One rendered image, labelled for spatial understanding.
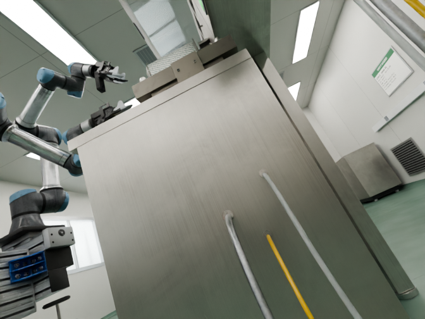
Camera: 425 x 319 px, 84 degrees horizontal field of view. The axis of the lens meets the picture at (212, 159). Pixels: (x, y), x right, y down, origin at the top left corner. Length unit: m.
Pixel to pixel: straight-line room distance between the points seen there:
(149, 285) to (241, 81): 0.62
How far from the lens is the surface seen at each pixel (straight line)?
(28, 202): 1.53
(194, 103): 0.75
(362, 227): 1.07
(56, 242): 1.34
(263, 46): 1.28
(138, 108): 0.82
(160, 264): 0.69
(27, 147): 1.37
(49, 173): 1.65
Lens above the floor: 0.40
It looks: 19 degrees up
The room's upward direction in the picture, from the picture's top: 24 degrees counter-clockwise
